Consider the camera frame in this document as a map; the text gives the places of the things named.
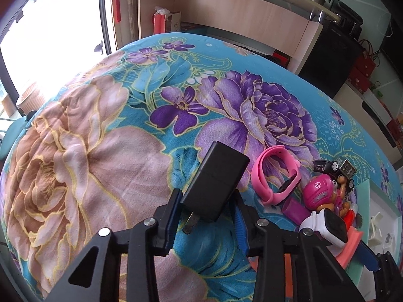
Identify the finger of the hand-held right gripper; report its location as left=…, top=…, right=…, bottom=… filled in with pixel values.
left=357, top=241, right=403, bottom=302

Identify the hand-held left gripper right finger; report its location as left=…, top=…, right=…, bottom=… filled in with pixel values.
left=230, top=193, right=367, bottom=302

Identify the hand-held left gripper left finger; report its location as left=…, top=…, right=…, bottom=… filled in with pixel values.
left=44, top=189, right=184, bottom=302

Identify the orange toy knife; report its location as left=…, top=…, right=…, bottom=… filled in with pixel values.
left=282, top=229, right=365, bottom=302

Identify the white smartwatch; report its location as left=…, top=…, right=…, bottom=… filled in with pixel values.
left=297, top=209, right=349, bottom=248

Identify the pink watch band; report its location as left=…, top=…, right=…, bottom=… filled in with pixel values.
left=251, top=145, right=302, bottom=206

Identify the purple plastic block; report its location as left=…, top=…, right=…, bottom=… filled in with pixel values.
left=281, top=199, right=311, bottom=225

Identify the black charger plug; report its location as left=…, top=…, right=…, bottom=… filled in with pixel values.
left=180, top=141, right=250, bottom=235

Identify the pink helmet toy figure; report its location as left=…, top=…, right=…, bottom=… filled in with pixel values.
left=302, top=174, right=355, bottom=217

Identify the red glue tube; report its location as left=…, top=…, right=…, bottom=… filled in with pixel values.
left=342, top=203, right=359, bottom=227

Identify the black toy car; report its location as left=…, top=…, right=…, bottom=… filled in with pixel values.
left=313, top=157, right=357, bottom=192

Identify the white low cabinet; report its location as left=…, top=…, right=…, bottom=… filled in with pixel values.
left=334, top=80, right=403, bottom=164

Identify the red box under desk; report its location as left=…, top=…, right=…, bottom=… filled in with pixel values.
left=273, top=50, right=291, bottom=67

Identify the red gift box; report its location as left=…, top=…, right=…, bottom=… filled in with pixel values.
left=346, top=66, right=372, bottom=94

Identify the teal chair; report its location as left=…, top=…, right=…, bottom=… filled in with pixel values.
left=0, top=113, right=37, bottom=164

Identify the black cabinet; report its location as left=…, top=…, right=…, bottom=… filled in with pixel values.
left=297, top=22, right=366, bottom=98

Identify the wicker basket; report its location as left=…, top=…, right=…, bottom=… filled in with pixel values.
left=16, top=82, right=41, bottom=114

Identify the red gift bag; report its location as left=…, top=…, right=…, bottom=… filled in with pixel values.
left=355, top=39, right=377, bottom=76

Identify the red paper bag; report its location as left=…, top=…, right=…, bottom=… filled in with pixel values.
left=153, top=13, right=167, bottom=35

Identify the beige printed paper bag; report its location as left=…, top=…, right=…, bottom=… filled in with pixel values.
left=165, top=11, right=182, bottom=33

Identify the black television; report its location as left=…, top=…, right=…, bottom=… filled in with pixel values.
left=379, top=16, right=403, bottom=73

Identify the wooden desk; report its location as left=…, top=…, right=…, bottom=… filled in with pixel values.
left=131, top=0, right=339, bottom=74

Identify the black kitchen appliance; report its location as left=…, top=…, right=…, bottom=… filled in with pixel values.
left=327, top=0, right=364, bottom=40

